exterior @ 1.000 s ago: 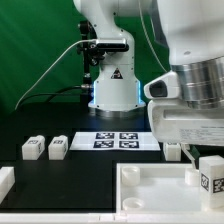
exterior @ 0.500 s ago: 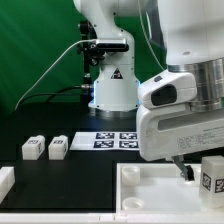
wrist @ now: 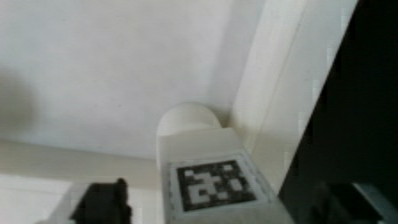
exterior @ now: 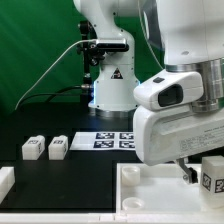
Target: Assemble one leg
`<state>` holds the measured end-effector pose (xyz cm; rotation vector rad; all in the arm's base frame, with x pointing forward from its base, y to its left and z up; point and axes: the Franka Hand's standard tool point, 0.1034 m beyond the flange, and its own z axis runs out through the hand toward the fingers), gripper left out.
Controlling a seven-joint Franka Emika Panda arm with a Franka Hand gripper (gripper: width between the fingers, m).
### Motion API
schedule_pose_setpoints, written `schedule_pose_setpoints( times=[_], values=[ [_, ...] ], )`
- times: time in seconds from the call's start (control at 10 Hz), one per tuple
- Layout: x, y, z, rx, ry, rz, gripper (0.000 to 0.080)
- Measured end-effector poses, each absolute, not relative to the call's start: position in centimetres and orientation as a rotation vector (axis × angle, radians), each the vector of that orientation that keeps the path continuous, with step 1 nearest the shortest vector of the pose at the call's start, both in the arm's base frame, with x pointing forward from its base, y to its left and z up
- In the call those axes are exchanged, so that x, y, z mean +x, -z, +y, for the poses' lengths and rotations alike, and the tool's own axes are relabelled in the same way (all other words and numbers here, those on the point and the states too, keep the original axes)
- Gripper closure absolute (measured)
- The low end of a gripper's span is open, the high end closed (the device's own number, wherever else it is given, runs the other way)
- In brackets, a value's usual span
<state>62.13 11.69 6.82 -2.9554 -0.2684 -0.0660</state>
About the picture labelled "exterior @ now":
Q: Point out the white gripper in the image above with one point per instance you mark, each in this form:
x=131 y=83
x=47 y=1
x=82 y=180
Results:
x=175 y=133

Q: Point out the white square tabletop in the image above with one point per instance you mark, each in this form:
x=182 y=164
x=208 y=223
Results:
x=158 y=189

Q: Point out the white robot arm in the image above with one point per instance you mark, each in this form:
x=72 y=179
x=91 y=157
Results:
x=191 y=32

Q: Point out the white sheet with markers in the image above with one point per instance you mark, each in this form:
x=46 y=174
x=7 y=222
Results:
x=103 y=141

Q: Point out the white left obstacle block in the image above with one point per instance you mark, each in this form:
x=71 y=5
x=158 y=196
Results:
x=7 y=180

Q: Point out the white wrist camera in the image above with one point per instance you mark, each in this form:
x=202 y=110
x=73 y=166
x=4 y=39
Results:
x=168 y=89

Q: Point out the white front rail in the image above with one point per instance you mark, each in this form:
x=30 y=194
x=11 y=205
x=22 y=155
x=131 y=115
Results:
x=109 y=219

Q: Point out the black camera stand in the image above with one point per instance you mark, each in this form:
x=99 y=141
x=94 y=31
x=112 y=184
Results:
x=92 y=55

